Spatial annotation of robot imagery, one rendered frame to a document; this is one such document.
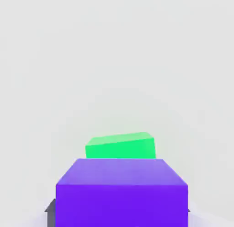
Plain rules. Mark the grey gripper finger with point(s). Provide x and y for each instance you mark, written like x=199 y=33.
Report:
x=192 y=219

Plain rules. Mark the small purple cube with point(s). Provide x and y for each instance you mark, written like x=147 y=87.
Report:
x=121 y=199

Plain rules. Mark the small green cube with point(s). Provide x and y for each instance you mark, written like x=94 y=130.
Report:
x=120 y=148

